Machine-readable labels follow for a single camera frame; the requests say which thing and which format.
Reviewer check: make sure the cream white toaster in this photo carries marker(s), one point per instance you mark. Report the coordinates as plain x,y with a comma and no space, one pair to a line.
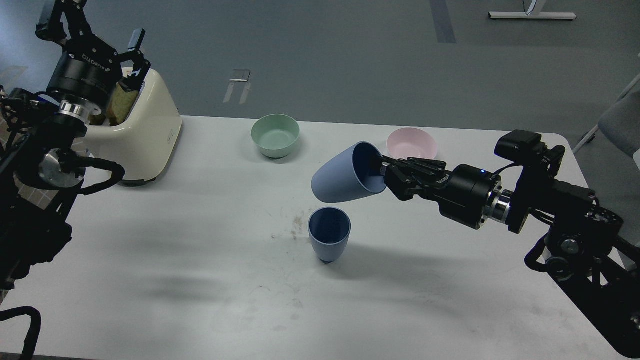
144,143

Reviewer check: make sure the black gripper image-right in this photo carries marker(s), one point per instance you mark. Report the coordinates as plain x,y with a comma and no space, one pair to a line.
463,199

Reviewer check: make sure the dark blue plastic cup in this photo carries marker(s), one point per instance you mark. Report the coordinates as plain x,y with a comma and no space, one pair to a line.
329,229

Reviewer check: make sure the light blue plastic cup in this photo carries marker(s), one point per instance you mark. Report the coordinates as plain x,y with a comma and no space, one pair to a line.
355,173

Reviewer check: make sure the grey chair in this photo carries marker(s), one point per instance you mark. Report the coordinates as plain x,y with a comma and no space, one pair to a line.
620,123

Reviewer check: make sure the white metal stand base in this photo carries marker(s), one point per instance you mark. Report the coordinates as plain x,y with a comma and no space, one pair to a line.
534,11

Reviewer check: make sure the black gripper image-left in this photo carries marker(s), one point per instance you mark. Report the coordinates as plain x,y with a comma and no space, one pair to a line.
87,69

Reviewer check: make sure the green plastic bowl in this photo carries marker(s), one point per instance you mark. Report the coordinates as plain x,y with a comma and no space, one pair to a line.
275,135

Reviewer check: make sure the toast slice front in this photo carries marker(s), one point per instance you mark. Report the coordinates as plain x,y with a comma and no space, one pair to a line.
120,106

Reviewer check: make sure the pink plastic bowl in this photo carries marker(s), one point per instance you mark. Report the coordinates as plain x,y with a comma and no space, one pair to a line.
410,142

